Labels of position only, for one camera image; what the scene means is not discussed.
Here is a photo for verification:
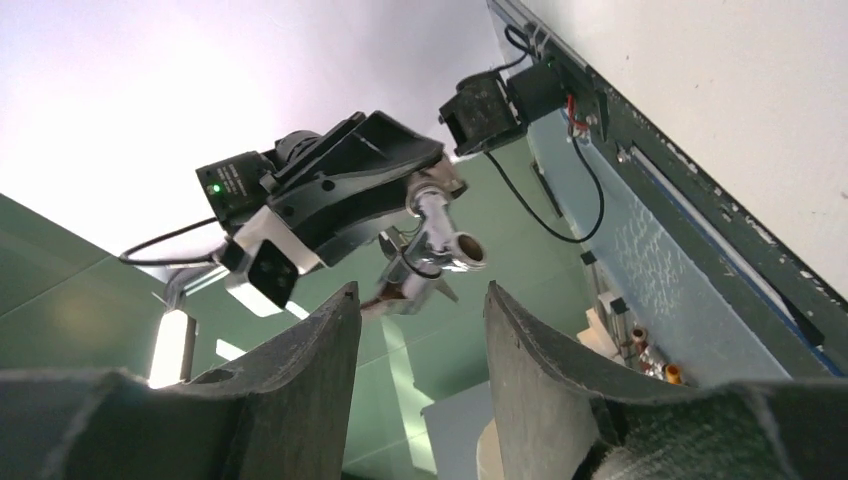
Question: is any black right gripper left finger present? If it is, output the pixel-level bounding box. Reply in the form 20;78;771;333
1;282;362;479

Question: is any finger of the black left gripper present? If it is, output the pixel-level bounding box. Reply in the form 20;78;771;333
271;173;407;252
275;111;445;195

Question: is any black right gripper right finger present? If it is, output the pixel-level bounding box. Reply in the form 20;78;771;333
484;283;847;479

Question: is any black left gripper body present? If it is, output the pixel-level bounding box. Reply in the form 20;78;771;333
266;111;411;268

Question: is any threaded metal pipe fitting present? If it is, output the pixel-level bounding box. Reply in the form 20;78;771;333
406;156;468;211

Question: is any chrome water faucet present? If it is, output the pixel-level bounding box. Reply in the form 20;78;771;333
360;184;486;317

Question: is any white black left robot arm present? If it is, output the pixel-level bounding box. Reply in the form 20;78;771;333
196;111;445;266

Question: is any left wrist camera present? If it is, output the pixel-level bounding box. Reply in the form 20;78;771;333
219;206;325;317

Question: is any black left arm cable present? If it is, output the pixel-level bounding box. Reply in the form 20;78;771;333
119;215;233;269

